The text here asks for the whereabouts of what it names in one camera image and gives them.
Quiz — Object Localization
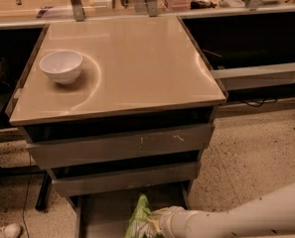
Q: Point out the black floor cable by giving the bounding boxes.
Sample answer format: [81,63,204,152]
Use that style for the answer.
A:
[21,152,34,238]

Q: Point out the white sneaker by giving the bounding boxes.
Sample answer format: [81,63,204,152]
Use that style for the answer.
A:
[0,223,23,238]

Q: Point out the green rice chip bag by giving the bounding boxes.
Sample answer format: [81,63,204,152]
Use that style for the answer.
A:
[124,193,164,238]

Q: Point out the open bottom grey drawer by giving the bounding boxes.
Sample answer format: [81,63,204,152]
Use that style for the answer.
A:
[74,181,191,238]

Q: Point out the top grey drawer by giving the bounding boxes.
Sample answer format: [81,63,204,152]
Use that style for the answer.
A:
[27,123,215,169]

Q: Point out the grey metal upright post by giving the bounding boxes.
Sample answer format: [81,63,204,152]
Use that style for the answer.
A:
[71,0,85,22]

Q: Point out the white ceramic bowl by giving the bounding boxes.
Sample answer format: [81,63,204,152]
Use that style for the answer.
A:
[39,51,83,84]

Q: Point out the middle grey drawer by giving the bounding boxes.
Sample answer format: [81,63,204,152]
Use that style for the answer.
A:
[52,162,198,197]

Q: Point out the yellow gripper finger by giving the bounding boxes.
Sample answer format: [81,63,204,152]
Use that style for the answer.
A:
[147,215,162,234]
[152,206,173,215]

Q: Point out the grey drawer cabinet with counter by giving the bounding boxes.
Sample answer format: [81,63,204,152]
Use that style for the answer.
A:
[5,15,229,238]

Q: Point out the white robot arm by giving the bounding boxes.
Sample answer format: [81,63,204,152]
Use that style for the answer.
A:
[148,182,295,238]

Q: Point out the black table leg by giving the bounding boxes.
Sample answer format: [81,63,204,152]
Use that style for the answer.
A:
[35,173,52,211]

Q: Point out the black cable under bench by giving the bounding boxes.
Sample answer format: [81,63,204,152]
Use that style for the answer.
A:
[240,97,279,108]

